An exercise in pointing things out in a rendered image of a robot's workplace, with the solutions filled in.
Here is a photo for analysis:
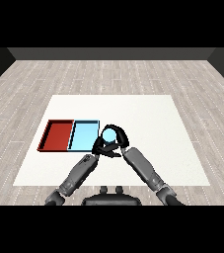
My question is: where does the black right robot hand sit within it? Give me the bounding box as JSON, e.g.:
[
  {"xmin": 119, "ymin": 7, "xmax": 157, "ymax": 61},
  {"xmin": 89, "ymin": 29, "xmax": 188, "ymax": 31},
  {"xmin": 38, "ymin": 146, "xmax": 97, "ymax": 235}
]
[{"xmin": 101, "ymin": 124, "xmax": 130, "ymax": 151}]

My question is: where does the shallow light blue open box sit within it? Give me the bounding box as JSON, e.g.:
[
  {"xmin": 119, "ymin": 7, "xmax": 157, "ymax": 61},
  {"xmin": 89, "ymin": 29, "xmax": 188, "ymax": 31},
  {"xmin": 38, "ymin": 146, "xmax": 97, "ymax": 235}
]
[{"xmin": 66, "ymin": 120, "xmax": 101, "ymax": 152}]

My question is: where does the dark grey robot body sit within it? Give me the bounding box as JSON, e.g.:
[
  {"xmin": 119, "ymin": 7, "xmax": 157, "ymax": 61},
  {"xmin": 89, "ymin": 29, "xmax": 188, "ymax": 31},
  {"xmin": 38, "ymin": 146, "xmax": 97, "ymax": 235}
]
[{"xmin": 81, "ymin": 186, "xmax": 143, "ymax": 207}]

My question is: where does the small blue can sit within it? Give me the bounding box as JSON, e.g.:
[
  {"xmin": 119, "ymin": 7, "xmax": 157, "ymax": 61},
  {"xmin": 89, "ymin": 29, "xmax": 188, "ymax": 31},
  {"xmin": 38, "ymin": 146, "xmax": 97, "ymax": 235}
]
[{"xmin": 102, "ymin": 127, "xmax": 117, "ymax": 146}]

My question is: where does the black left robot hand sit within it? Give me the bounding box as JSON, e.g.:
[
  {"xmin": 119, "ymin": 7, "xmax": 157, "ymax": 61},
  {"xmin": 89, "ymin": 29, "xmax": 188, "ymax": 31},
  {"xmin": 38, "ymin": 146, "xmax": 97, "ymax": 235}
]
[{"xmin": 91, "ymin": 135, "xmax": 122, "ymax": 158}]

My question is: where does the shallow red open box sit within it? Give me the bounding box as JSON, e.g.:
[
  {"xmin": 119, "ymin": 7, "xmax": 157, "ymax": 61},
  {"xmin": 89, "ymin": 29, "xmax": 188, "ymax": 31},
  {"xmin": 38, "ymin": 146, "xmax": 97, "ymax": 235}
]
[{"xmin": 37, "ymin": 119, "xmax": 76, "ymax": 153}]

